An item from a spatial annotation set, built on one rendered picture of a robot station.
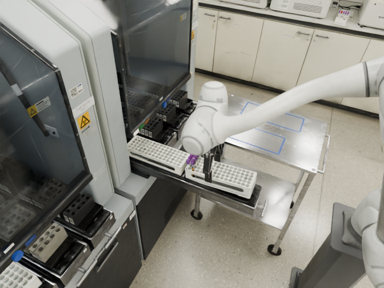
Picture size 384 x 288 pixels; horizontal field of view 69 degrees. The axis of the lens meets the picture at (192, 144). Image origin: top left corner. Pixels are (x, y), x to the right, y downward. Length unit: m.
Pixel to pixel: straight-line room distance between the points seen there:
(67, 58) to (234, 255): 1.57
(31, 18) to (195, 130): 0.54
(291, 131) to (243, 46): 1.96
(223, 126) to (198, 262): 1.26
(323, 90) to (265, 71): 2.58
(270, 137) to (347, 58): 1.95
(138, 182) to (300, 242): 1.28
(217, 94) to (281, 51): 2.43
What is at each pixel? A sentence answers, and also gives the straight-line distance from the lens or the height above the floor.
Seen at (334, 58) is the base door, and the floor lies 0.57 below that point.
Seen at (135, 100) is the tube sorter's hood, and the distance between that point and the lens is 1.19.
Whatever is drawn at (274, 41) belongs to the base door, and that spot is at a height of 0.61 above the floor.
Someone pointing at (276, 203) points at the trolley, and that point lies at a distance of 1.95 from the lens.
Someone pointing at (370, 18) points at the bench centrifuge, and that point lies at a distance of 3.23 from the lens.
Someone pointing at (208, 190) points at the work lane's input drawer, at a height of 0.80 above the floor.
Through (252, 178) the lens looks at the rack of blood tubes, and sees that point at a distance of 1.20.
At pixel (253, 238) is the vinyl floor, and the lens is 2.09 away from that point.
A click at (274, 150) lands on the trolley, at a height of 0.82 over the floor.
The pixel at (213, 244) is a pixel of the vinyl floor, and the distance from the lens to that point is 2.02.
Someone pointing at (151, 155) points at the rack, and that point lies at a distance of 1.30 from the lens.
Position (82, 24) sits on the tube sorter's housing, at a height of 1.46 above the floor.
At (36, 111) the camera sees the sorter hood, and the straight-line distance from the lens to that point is 0.83.
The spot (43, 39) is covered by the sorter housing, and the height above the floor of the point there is 1.46.
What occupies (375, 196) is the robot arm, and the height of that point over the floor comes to 0.95.
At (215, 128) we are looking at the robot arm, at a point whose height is 1.24.
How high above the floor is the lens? 1.76
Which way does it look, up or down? 42 degrees down
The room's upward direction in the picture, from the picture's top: 3 degrees clockwise
